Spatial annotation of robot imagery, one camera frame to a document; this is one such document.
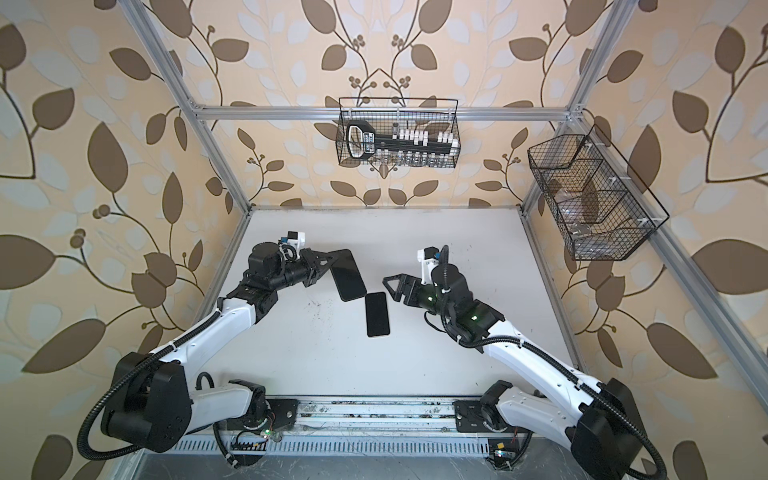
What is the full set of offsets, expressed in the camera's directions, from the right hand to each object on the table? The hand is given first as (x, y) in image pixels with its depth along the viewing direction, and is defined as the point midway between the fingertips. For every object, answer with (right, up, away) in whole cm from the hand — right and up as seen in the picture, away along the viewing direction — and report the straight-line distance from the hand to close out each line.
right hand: (392, 286), depth 74 cm
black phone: (-5, -13, +17) cm, 22 cm away
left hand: (-14, +8, +3) cm, 16 cm away
